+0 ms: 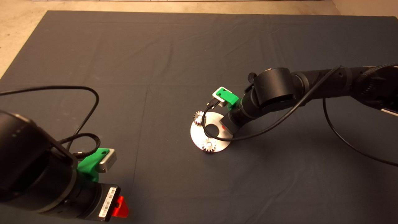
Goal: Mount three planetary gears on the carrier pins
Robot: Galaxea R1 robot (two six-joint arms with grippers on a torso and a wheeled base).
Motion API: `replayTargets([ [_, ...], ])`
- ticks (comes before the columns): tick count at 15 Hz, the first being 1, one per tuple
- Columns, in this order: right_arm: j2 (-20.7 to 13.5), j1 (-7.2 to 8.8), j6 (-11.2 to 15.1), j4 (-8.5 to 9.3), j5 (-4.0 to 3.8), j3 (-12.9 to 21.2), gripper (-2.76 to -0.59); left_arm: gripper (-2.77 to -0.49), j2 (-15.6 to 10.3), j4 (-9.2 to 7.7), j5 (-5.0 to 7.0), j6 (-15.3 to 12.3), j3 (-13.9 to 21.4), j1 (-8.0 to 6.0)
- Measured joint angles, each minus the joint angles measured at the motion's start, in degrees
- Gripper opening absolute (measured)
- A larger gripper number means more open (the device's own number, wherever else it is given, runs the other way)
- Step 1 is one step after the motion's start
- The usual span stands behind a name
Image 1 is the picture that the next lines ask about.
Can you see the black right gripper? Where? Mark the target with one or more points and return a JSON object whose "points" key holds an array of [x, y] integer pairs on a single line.
{"points": [[234, 123]]}

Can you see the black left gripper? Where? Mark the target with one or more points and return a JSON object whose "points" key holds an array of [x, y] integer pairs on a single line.
{"points": [[107, 200]]}

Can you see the steel planetary gear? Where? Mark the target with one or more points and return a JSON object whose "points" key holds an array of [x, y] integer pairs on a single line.
{"points": [[210, 145], [198, 118]]}

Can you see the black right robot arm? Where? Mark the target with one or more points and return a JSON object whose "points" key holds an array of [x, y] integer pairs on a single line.
{"points": [[311, 84]]}

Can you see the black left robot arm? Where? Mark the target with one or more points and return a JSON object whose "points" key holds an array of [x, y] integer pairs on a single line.
{"points": [[34, 168]]}

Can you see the round metal carrier plate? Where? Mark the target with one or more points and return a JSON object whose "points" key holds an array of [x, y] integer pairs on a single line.
{"points": [[199, 138]]}

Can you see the dark grey table cloth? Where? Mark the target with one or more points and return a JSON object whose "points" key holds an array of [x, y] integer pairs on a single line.
{"points": [[155, 46]]}

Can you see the silver right camera box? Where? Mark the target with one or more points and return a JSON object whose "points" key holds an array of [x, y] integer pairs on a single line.
{"points": [[219, 99]]}

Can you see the silver camera box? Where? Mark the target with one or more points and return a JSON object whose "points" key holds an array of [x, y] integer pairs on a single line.
{"points": [[219, 99], [107, 160]]}

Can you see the green right camera mount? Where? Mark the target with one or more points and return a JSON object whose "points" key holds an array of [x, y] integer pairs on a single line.
{"points": [[229, 97]]}

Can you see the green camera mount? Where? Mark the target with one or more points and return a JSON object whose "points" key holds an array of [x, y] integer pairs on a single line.
{"points": [[229, 97], [90, 163]]}

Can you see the silver left camera box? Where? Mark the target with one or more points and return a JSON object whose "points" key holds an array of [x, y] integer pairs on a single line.
{"points": [[107, 160]]}

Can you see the green left camera mount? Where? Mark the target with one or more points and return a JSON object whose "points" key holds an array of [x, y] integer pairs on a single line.
{"points": [[90, 163]]}

